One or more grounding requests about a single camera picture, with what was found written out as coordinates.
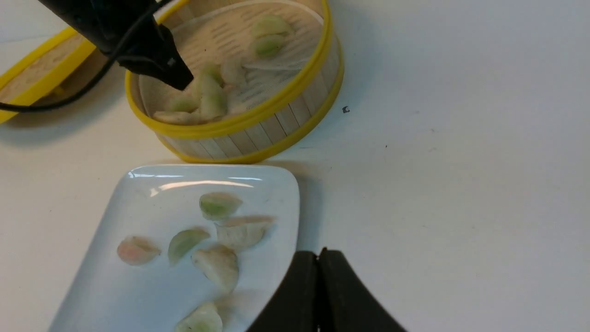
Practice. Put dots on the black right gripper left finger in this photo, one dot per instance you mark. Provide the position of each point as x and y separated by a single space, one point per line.
292 307

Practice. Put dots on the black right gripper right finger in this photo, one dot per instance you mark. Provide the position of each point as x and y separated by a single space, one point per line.
345 303

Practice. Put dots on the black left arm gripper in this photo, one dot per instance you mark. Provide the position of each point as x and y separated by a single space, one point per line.
127 30

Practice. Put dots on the green white dumpling plate bottom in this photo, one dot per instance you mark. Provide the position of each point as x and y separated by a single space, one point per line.
204 318

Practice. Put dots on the pale white dumpling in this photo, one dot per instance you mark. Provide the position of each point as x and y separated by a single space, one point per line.
232 72

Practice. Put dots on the white dumpling on plate lower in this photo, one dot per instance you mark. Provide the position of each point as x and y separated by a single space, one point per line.
220 265

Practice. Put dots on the white dumpling on plate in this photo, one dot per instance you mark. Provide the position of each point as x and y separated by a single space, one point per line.
220 265
241 233

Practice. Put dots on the white dumpling on plate right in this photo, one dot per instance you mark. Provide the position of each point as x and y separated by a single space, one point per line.
241 233

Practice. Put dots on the green dumpling on plate top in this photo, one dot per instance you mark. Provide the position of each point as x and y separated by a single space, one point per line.
218 206

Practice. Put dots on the green dumpling on plate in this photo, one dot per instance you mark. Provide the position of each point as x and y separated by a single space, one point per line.
183 242
218 206

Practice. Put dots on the green dumpling on plate centre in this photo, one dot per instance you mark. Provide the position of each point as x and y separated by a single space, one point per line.
183 242

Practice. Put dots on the pink dumpling on plate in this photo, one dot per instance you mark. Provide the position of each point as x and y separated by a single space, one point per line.
137 250

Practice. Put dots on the white rectangular plate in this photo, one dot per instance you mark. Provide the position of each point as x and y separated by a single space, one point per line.
158 202

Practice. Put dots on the woven bamboo steamer lid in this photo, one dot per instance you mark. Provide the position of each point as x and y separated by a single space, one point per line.
41 73

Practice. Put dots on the green dumpling steamer centre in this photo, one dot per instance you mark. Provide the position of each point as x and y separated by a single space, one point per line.
209 92

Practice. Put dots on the pale dumpling steamer front edge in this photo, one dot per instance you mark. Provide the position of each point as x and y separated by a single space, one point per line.
177 118

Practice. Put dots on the green dumpling in steamer front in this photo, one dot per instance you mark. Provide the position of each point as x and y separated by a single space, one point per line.
267 46

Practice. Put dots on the green dumpling in steamer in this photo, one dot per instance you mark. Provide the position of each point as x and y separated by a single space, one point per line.
271 25
267 46

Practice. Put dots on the bamboo steamer basket yellow rim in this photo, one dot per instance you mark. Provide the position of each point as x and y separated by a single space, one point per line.
268 129

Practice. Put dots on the green dumpling in steamer back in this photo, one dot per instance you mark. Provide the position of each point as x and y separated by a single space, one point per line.
271 25

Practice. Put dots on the white steamer liner cloth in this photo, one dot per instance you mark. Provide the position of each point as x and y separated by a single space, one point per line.
225 33

